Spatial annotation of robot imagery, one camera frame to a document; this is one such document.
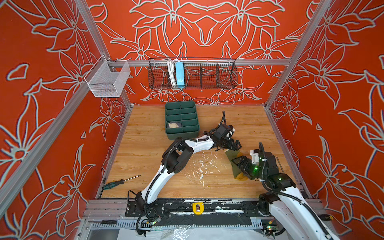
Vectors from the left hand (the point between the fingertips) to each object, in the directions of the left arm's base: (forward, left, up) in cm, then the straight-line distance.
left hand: (237, 144), depth 92 cm
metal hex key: (-10, -25, -4) cm, 28 cm away
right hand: (-15, +5, +5) cm, 17 cm away
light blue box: (+29, +37, +30) cm, 56 cm away
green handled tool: (-27, +71, -3) cm, 76 cm away
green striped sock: (-18, +2, -2) cm, 18 cm away
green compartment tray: (+17, +37, +1) cm, 41 cm away
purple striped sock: (+12, +41, +2) cm, 43 cm away
